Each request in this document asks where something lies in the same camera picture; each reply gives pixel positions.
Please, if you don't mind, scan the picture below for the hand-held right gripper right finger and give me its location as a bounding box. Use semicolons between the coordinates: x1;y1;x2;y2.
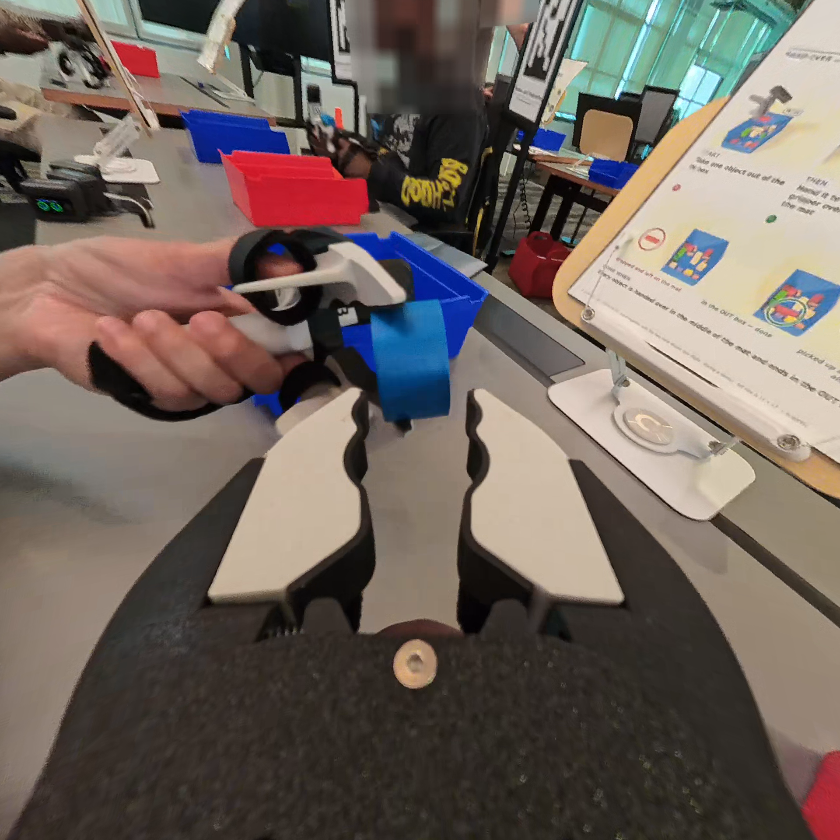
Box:
457;389;626;620

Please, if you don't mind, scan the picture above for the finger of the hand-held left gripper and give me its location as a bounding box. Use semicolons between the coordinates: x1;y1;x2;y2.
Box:
231;243;410;319
273;384;366;441

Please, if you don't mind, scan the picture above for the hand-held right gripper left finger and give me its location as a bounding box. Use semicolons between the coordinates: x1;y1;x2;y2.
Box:
208;390;376;620

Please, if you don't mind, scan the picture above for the blue arch wooden block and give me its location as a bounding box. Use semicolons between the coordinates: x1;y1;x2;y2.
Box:
371;300;454;424

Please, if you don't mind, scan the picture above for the grey desk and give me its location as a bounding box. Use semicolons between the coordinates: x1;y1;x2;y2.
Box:
0;112;840;815

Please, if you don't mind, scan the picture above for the desk height controller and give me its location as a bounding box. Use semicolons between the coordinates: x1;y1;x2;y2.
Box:
0;158;156;231

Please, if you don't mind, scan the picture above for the person's left hand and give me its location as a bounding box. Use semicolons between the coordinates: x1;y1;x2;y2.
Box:
0;237;316;410

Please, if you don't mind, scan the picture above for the white board stand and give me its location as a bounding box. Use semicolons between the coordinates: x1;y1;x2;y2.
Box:
548;368;757;521

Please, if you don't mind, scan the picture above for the small blue plastic bin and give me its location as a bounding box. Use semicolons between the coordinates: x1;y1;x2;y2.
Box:
587;158;641;187
180;109;292;165

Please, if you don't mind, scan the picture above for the red bag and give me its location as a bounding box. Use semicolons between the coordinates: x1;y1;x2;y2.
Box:
508;231;576;300

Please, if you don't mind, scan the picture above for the wooden table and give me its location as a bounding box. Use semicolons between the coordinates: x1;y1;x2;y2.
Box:
40;73;257;122

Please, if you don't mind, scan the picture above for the black monitor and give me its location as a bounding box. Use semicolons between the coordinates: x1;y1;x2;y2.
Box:
132;0;342;64

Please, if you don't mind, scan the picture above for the small red plastic bin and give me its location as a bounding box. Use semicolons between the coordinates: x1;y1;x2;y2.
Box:
111;40;161;78

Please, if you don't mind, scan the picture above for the small tag board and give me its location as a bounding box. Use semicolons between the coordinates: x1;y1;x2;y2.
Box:
506;0;588;128

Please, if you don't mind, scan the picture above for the instruction sheet board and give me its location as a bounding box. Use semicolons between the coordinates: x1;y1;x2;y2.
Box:
552;37;840;500

